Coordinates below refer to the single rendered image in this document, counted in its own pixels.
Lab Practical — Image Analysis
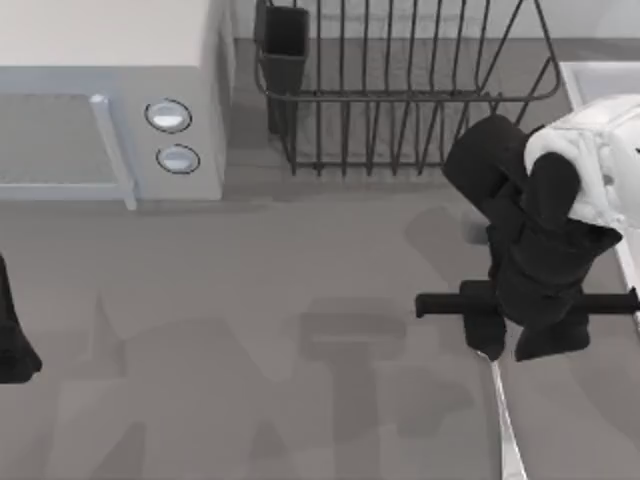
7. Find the silver spoon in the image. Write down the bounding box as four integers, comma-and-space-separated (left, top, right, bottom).
473, 348, 530, 480

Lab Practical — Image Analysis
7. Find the black cutlery holder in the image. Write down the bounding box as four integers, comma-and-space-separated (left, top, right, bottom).
254, 0, 312, 135

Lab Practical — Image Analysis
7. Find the small silver microwave knob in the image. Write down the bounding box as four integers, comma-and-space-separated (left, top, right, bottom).
155, 143, 203, 177

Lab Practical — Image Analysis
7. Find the large silver microwave knob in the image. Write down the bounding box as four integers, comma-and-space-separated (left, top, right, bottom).
144, 97, 194, 135

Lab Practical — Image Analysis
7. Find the pale microwave oven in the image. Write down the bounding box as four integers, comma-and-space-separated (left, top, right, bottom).
0, 0, 237, 211

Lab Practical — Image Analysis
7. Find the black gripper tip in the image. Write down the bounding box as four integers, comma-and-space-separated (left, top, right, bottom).
0, 253, 44, 386

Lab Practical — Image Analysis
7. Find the microwave door with window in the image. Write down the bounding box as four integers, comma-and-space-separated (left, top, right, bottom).
0, 67, 139, 211

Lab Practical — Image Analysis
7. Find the dark wire dish rack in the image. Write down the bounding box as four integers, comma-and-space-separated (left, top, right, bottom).
253, 0, 561, 178

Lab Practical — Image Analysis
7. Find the pale microwave door handle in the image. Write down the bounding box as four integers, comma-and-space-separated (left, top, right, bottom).
88, 93, 139, 211

